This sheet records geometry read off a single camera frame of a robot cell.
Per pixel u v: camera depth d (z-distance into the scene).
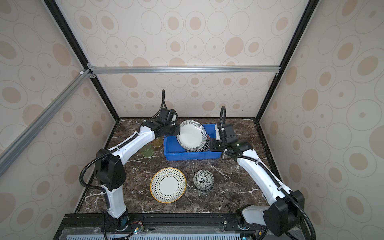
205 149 0.99
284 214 0.43
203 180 0.84
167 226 0.73
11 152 0.52
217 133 0.62
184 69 0.90
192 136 0.91
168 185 0.86
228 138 0.58
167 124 0.69
